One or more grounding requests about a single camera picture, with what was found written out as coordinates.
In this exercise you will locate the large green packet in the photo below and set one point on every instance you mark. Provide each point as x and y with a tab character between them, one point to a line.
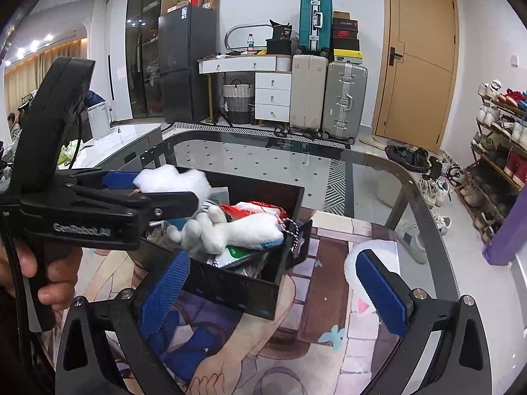
235	255

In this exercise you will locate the white plush with blue tip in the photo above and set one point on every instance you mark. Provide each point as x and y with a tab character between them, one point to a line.
243	232

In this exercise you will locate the white vanity desk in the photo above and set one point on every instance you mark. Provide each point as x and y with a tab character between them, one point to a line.
271	94

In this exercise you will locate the glass display cabinet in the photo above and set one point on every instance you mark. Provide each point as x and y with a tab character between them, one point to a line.
144	49

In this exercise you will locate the black organizer box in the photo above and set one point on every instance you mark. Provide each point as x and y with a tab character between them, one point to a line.
247	292

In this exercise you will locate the red white packet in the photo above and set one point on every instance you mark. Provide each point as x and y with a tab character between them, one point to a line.
257	210

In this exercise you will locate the red black shoe box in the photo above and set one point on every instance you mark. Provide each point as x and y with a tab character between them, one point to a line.
346	34

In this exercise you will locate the white counter cabinet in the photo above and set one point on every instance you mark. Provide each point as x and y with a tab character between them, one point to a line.
123	144

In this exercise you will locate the white fluffy plush toy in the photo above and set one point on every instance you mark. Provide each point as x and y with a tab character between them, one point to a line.
173	181

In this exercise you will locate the printed cartoon mat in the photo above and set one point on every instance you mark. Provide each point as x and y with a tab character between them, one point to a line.
321	329

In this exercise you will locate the dark grey fridge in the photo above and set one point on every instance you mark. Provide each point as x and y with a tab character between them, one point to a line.
187	66

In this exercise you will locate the person's left forearm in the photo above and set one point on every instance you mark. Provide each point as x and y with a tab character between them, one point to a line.
20	345

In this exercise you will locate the beige curtain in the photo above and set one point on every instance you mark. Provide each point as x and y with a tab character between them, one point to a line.
41	78

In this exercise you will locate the brown shoe box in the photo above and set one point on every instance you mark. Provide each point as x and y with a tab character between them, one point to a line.
341	15

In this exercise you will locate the silver suitcase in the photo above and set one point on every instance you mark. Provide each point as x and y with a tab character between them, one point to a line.
345	101

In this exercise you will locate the plastic water bottle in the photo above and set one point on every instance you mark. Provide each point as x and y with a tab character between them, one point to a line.
250	45

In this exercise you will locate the wooden shoe rack with shoes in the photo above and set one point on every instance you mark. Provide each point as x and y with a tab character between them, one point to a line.
498	152

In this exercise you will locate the black paper bag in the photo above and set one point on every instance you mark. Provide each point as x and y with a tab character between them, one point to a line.
282	29

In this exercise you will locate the grey white laundry basket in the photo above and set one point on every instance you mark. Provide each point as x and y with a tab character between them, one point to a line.
238	103

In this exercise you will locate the oval mirror frame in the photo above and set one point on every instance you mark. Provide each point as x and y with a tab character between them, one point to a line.
238	28

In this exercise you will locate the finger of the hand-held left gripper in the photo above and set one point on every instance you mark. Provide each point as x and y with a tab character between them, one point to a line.
173	206
119	179

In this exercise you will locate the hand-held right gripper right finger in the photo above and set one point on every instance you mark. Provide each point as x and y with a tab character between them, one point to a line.
383	292

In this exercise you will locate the yellow black shoe box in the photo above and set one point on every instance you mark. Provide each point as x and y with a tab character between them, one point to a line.
348	56

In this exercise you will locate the purple bag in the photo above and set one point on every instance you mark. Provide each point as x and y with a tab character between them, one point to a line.
508	238

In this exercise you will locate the teal suitcase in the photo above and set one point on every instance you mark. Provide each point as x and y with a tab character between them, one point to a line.
316	24

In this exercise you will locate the beige suitcase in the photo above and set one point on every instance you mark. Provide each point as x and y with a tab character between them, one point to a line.
308	94

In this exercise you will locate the flat cardboard box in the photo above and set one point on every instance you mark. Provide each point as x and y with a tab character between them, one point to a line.
179	7

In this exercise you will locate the white sneakers on floor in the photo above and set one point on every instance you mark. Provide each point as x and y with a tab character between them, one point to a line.
440	185

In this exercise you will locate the wooden door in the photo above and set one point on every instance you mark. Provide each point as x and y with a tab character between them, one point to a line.
416	57

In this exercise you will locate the black square box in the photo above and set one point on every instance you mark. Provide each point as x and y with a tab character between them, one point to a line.
280	47

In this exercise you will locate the person's left hand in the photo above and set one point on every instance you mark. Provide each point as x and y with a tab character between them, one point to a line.
61	284

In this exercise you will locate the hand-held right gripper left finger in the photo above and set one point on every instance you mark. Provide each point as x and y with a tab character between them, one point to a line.
164	292

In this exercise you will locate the white appliance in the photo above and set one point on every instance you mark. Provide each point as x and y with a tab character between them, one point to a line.
99	121

